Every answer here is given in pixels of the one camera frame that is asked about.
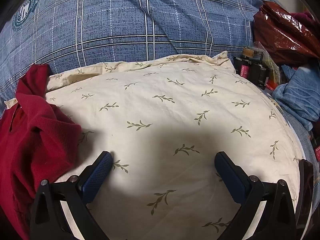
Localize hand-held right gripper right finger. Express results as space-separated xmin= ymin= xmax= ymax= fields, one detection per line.
xmin=214 ymin=151 xmax=304 ymax=240

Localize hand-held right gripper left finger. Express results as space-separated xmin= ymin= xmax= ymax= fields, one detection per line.
xmin=29 ymin=151 xmax=114 ymax=240

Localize red knit sweater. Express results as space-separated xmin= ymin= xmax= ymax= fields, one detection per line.
xmin=0 ymin=64 xmax=83 ymax=240

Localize cream leaf-print bed sheet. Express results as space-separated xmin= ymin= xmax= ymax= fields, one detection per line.
xmin=4 ymin=51 xmax=307 ymax=240

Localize black box with pink label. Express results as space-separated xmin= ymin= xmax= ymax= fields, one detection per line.
xmin=232 ymin=55 xmax=270 ymax=88

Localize blue denim cloth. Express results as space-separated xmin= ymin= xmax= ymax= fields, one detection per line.
xmin=271 ymin=62 xmax=320 ymax=132

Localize red-brown plastic bag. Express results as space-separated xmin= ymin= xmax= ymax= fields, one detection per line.
xmin=253 ymin=1 xmax=320 ymax=67

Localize blue plaid pillow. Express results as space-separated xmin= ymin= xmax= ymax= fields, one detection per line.
xmin=0 ymin=0 xmax=275 ymax=110

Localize dark red cloth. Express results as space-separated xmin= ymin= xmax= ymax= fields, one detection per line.
xmin=291 ymin=11 xmax=317 ymax=30

